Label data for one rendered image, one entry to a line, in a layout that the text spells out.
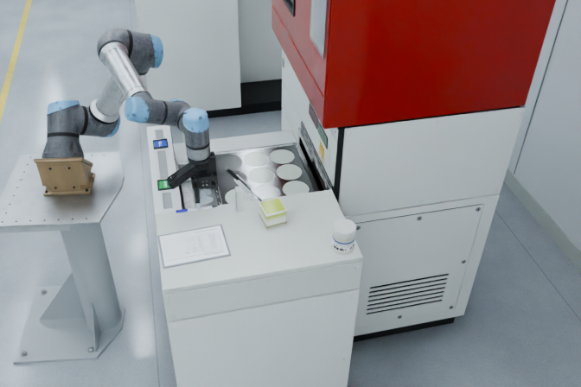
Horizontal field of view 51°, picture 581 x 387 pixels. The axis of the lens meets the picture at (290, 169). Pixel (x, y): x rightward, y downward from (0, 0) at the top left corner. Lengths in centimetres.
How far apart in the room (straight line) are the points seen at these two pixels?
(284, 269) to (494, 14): 102
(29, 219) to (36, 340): 83
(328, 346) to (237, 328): 37
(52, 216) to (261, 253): 86
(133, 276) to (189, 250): 133
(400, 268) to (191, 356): 97
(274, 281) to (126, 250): 162
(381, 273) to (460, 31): 107
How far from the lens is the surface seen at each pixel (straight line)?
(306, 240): 195
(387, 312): 277
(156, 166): 230
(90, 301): 287
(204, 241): 195
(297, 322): 206
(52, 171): 242
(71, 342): 302
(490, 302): 322
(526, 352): 308
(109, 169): 256
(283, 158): 240
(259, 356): 216
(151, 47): 220
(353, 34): 185
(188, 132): 184
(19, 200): 251
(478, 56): 208
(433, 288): 276
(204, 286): 184
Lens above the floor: 232
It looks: 37 degrees down
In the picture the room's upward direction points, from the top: 1 degrees clockwise
